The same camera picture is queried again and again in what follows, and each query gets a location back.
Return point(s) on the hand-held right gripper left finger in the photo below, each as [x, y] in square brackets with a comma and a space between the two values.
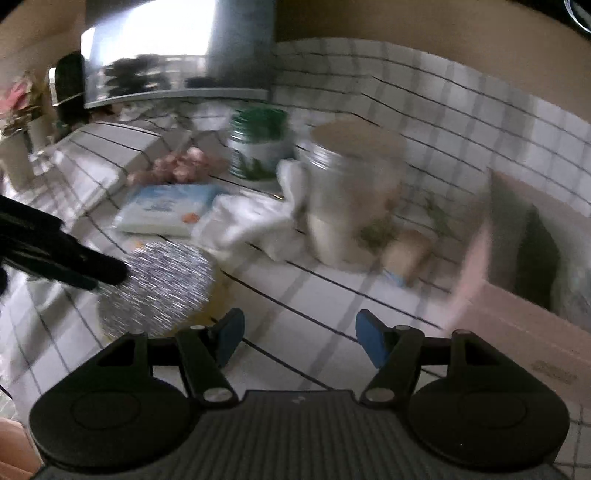
[232, 333]

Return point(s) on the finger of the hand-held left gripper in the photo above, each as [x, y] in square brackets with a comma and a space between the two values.
[92, 270]

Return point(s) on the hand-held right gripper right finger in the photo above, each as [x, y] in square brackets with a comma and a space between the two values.
[371, 340]

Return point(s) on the silver glittery round pad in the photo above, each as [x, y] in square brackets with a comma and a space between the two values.
[161, 286]

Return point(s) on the pink soft flower bunch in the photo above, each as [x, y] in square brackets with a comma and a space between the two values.
[184, 166]

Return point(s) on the potted plant white pot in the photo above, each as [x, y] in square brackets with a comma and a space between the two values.
[18, 143]

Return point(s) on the small beige packet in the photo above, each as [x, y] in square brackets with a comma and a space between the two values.
[406, 256]

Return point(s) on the white wet wipes packet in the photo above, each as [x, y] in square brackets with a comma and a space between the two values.
[161, 210]

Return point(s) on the white cloth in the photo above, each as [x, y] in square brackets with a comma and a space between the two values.
[258, 217]

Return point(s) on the black appliance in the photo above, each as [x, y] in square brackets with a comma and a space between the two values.
[68, 87]

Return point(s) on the pink cardboard box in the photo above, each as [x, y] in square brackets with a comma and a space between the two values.
[517, 286]

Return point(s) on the large jar beige lid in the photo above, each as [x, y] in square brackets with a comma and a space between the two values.
[351, 184]

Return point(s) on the green lid can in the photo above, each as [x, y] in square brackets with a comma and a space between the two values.
[261, 143]

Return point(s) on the steel range hood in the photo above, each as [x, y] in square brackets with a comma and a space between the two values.
[175, 50]

